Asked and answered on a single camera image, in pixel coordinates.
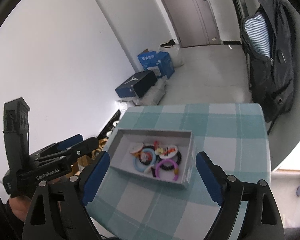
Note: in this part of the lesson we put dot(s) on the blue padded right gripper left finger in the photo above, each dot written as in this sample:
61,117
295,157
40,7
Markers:
58,211

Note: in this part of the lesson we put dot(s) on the white plastic bag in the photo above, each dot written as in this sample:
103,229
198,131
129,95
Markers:
172,47

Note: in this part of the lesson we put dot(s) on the person's left hand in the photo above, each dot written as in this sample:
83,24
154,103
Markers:
20,206

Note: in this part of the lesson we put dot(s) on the grey door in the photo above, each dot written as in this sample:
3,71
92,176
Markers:
193,22

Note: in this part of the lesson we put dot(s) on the brown cardboard box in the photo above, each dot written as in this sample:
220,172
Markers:
81,163

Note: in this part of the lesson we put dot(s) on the black backpack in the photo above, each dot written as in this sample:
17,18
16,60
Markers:
272,78

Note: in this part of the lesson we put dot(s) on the teal plaid tablecloth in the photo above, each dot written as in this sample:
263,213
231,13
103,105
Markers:
133,205

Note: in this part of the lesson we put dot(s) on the orange white round badge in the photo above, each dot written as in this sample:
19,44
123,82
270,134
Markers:
137,148

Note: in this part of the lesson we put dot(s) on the dark blue shoe box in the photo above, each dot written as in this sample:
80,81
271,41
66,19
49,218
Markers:
137,85

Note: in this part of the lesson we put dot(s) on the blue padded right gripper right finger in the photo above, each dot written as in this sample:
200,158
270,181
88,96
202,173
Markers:
262,217

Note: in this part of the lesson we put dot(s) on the blue striped cloth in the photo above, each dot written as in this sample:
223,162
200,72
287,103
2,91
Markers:
258,35

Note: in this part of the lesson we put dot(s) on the grey cardboard box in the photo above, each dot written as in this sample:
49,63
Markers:
147,165

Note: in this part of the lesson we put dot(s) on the red butterfly hair clip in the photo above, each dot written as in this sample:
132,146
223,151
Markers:
158,148

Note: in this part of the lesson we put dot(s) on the blue cardboard carton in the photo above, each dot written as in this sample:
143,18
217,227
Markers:
159,62

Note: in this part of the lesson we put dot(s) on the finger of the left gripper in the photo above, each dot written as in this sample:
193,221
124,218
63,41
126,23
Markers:
58,146
70,155

